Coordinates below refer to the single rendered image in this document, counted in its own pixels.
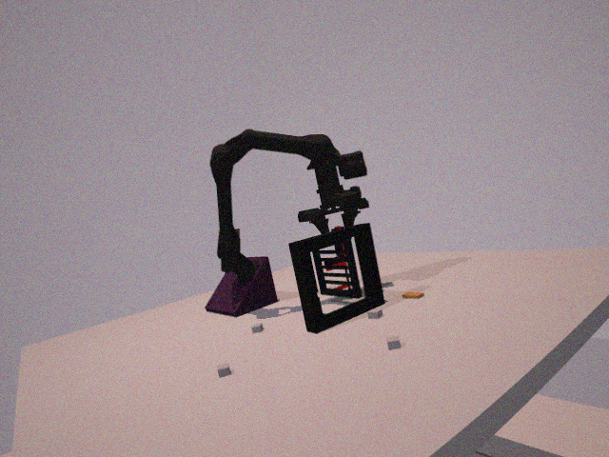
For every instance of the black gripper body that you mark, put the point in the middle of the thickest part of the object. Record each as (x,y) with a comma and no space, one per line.
(319,214)

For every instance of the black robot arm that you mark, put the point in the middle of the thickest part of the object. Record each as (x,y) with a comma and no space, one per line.
(323,158)

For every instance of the orange flat rectangular block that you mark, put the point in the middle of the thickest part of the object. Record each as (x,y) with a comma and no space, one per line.
(412,295)

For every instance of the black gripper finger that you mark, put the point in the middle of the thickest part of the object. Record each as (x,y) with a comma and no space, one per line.
(321,225)
(349,218)

